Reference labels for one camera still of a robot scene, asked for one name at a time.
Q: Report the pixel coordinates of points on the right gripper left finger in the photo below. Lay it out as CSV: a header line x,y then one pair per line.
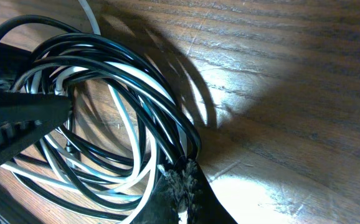
x,y
26,118

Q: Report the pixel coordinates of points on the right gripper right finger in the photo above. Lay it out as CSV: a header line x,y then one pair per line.
x,y
183,195

